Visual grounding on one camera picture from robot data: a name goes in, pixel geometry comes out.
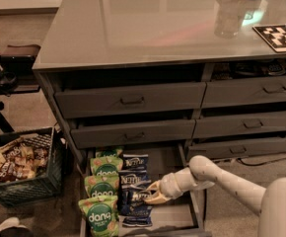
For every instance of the white shoe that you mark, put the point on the white shoe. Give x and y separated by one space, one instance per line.
12 227

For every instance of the black white marker board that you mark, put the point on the black white marker board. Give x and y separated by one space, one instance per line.
273 35

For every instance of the brown snack bags pile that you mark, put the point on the brown snack bags pile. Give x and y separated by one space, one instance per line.
24 158

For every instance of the grey counter cabinet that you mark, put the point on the grey counter cabinet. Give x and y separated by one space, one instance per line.
95 44

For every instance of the grey drawer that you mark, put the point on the grey drawer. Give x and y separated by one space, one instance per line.
250 91
129 100
131 133
238 148
240 124

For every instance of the dark green plastic crate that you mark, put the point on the dark green plastic crate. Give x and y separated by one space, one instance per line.
45 185

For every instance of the middle left grey drawer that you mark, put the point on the middle left grey drawer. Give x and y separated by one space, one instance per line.
131 133

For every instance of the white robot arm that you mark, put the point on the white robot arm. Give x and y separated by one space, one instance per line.
269 203

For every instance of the front green Dang bag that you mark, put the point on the front green Dang bag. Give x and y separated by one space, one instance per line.
100 213

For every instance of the back green Dang bag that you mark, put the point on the back green Dang bag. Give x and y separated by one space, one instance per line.
103 152

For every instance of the top right grey drawer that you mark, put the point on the top right grey drawer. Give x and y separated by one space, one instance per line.
250 91

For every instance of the middle right grey drawer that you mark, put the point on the middle right grey drawer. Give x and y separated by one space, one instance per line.
240 124

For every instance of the blue kettle chip bag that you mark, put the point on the blue kettle chip bag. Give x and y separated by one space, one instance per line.
128 177
135 162
132 201
137 221

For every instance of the black chair with armrest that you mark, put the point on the black chair with armrest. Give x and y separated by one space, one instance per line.
16 74

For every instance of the top left grey drawer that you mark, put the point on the top left grey drawer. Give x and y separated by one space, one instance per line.
129 100

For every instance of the bottom right grey drawer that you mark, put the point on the bottom right grey drawer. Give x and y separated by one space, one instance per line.
238 148

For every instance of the green dang bag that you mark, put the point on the green dang bag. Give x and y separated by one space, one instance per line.
101 185
108 165
103 152
100 213

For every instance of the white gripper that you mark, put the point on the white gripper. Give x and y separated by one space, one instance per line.
170 186

